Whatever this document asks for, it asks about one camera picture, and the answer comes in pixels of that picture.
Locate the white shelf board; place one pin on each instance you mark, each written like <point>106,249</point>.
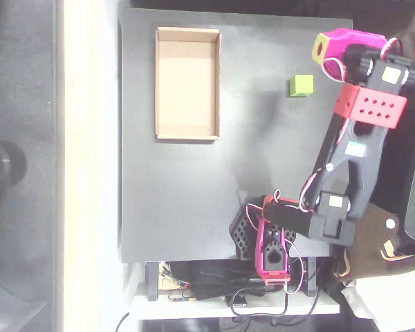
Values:
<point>180,309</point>

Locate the brown felt bag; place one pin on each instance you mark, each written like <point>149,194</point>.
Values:
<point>373,256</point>

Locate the small black connector plug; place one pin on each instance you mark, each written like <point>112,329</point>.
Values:
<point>240,301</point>

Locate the magenta gripper yellow face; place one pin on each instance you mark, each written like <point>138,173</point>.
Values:
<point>339,42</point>

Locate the green cube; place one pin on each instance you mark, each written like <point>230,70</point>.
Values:
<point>301,85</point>

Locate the shallow cardboard box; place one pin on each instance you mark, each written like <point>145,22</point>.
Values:
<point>186,83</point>

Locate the dark brown cloth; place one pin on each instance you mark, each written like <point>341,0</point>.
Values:
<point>413,26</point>

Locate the black lattice robot base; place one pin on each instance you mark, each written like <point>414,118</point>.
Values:
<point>242,235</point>

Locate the small wooden piece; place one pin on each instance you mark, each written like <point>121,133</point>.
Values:
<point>167,283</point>

